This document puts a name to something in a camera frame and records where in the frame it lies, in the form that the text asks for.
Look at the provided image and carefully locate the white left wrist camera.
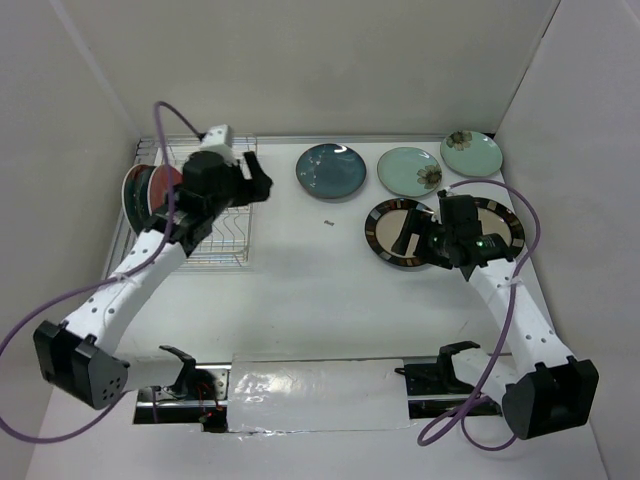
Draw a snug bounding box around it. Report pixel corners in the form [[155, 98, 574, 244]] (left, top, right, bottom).
[[199, 124, 237, 165]]

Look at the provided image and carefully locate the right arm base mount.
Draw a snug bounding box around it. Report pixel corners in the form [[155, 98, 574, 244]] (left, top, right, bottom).
[[394, 363, 473, 420]]

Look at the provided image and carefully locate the dark blue plate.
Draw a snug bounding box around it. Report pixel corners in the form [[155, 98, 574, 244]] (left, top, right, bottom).
[[295, 143, 367, 200], [121, 164, 154, 235]]

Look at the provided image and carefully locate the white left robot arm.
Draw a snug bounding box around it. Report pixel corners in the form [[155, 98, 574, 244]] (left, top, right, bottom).
[[33, 151, 273, 410]]

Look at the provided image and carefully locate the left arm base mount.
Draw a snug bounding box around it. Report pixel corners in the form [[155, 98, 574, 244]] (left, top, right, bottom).
[[133, 364, 231, 434]]

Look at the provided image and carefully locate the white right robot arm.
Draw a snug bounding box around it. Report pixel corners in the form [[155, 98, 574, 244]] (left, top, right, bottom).
[[392, 194, 599, 440]]

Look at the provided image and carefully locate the brown rimmed cream plate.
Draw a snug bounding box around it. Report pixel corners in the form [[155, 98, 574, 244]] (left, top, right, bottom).
[[364, 198, 434, 269], [474, 197, 526, 258]]

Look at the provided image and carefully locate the red teal flower plate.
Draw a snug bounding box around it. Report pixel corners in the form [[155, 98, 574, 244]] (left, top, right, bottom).
[[143, 166, 182, 214], [121, 164, 146, 203]]

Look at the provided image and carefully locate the light green flower plate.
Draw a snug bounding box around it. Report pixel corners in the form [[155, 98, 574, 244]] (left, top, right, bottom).
[[377, 147, 443, 198], [440, 130, 504, 178]]

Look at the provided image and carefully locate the white taped cover panel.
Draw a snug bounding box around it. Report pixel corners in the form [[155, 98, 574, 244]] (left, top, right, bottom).
[[227, 359, 411, 434]]

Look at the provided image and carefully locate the chrome wire dish rack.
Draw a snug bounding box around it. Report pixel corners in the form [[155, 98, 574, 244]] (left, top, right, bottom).
[[135, 135, 258, 273]]

